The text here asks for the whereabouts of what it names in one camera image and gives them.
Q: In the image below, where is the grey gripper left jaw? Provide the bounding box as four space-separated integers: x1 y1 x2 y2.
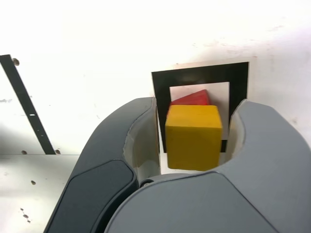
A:
44 96 162 233

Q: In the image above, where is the black tape strip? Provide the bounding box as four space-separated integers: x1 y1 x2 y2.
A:
0 54 57 155

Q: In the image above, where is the red cube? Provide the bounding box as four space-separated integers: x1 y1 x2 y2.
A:
167 89 211 115

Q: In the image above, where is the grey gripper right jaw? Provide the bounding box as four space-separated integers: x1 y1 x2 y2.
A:
104 99 311 233

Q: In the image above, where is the yellow cube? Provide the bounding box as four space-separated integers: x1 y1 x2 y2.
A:
165 104 224 172

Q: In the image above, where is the black tape square outline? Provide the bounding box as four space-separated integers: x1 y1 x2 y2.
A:
151 62 250 153

